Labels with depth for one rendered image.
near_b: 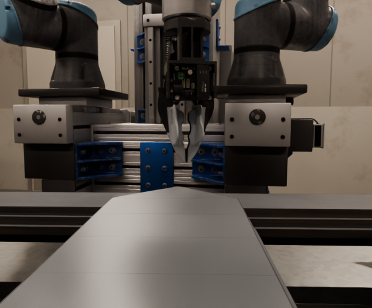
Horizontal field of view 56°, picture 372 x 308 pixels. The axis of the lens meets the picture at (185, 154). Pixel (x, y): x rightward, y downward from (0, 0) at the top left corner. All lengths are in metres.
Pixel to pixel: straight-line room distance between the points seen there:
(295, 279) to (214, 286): 0.44
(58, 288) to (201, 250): 0.12
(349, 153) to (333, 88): 0.77
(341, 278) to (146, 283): 0.50
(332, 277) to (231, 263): 0.44
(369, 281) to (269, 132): 0.32
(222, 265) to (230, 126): 0.49
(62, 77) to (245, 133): 0.51
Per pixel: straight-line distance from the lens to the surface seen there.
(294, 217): 0.47
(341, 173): 4.44
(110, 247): 0.33
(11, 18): 0.94
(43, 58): 5.02
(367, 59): 4.51
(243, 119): 0.75
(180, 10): 0.54
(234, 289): 0.25
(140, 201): 0.48
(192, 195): 0.52
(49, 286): 0.27
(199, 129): 0.54
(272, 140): 0.75
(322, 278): 0.70
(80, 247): 0.33
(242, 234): 0.36
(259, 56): 0.90
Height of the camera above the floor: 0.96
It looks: 6 degrees down
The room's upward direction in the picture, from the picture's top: straight up
